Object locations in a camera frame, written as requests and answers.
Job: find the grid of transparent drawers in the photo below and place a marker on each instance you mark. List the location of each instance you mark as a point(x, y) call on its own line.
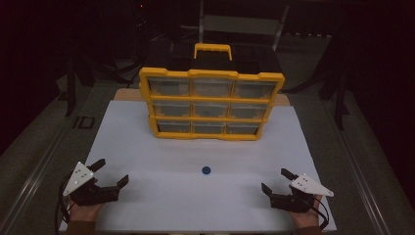
point(169, 87)

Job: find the metal floor rail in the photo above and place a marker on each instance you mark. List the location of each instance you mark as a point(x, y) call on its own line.
point(362, 182)
point(36, 173)

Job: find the yellow black organizer cabinet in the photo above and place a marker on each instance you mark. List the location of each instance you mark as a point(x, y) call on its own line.
point(212, 99)

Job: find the small blue round cap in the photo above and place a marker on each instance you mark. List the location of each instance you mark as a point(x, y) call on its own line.
point(206, 170)

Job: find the person's left hand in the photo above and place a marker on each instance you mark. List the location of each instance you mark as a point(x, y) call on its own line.
point(84, 213)

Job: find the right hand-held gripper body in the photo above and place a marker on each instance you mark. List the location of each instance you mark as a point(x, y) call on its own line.
point(310, 187)

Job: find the person's right hand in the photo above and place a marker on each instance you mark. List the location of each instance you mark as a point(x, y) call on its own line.
point(306, 219)

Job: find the black stand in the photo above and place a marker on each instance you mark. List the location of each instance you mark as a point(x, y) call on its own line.
point(71, 94)
point(339, 104)

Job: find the grey metal frame stand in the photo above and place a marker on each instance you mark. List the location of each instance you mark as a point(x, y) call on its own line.
point(241, 24)

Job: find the clear plastic storage drawer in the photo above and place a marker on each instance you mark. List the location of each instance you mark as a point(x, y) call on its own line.
point(248, 111)

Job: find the white table board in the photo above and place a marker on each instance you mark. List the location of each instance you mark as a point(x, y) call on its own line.
point(182, 196)

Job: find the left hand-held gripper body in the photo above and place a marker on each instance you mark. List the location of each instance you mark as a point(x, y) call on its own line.
point(78, 178)

